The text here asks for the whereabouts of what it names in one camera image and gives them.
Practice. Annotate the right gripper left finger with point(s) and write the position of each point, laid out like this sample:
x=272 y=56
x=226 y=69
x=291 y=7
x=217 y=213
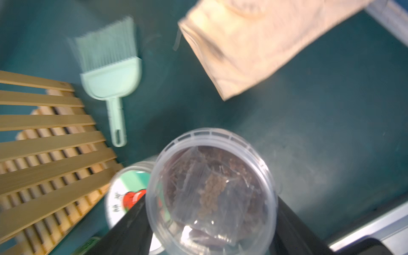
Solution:
x=132 y=235

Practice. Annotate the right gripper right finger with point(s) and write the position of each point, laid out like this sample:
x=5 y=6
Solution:
x=293 y=237

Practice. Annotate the small clear jar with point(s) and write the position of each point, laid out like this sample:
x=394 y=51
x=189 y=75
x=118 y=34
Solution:
x=210 y=193

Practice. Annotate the bamboo two-tier shelf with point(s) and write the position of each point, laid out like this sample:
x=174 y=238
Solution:
x=55 y=172

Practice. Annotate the large jar red strawberry lid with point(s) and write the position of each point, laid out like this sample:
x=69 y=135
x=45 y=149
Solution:
x=126 y=188

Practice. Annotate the beige work gloves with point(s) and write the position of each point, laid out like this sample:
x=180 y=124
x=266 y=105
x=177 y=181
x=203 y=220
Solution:
x=242 y=43

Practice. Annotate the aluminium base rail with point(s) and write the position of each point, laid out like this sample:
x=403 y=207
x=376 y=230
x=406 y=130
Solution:
x=391 y=229

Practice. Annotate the right aluminium frame post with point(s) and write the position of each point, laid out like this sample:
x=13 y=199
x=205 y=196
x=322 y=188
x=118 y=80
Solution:
x=393 y=16

